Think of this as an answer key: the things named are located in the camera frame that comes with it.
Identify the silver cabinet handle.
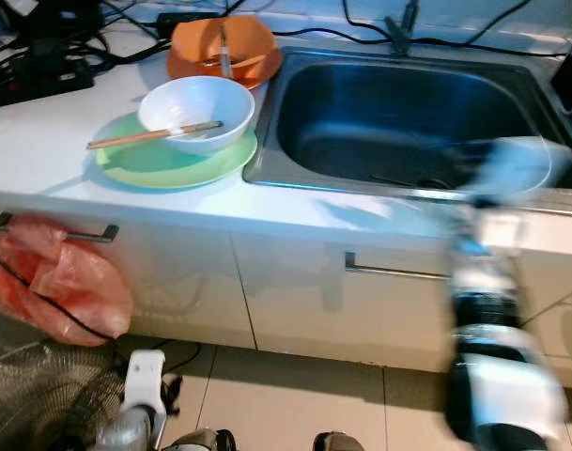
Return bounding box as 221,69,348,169
0,212,120,245
344,252,456,283

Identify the orange bowl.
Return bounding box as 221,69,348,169
171,16,274,81

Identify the black power strip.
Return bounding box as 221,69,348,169
0,56,96,109

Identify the grey metal utensil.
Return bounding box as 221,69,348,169
217,23,235,81

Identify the wooden chopstick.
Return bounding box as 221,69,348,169
86,119,224,148
87,123,225,152

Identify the robot leg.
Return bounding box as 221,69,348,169
314,432,366,451
168,429,235,451

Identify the robot left leg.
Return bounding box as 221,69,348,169
168,429,235,451

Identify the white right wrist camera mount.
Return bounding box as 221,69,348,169
473,136,568,212

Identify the white bowl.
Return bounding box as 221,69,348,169
138,75,256,156

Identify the red plastic bag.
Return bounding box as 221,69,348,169
0,214,136,344

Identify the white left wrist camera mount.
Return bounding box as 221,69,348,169
126,350,167,419

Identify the dark metal faucet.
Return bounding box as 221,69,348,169
384,0,420,57

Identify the black power adapter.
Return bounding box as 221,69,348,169
156,11,216,39

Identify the wire grille floor fan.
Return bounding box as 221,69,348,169
0,340,136,451

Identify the stainless steel sink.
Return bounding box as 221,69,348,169
243,47,572,212

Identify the white sink cabinet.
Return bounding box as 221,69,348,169
0,38,572,377

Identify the robot right leg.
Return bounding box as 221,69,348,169
314,432,366,451

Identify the black fan cable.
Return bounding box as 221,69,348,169
0,249,127,339

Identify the light green plate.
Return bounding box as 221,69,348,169
95,111,258,191

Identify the orange plate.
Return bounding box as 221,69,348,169
166,45,282,90

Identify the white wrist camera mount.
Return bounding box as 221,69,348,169
473,136,568,212
126,350,167,419

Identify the black box device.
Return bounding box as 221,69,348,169
13,0,103,57

